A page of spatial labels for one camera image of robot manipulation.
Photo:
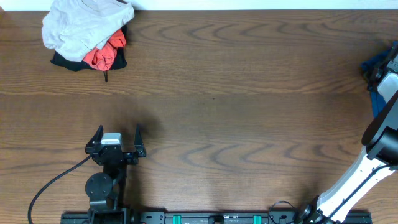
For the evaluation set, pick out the red-orange garment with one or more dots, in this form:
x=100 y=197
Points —
x=111 y=56

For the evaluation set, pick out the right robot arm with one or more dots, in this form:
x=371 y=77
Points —
x=378 y=156

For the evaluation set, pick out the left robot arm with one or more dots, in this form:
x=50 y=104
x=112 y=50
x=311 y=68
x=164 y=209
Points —
x=106 y=189

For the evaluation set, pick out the teal blue t-shirt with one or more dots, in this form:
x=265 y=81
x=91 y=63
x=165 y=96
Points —
x=377 y=101

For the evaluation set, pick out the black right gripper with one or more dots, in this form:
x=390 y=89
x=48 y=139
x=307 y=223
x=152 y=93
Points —
x=381 y=65

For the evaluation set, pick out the beige crumpled garment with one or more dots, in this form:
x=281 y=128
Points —
x=73 y=28

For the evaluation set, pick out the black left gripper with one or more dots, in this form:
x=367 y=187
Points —
x=138 y=150

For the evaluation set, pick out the black garment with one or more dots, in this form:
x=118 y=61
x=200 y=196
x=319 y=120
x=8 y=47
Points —
x=77 y=66

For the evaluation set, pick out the black mounting rail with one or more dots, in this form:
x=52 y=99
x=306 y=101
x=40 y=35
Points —
x=180 y=218

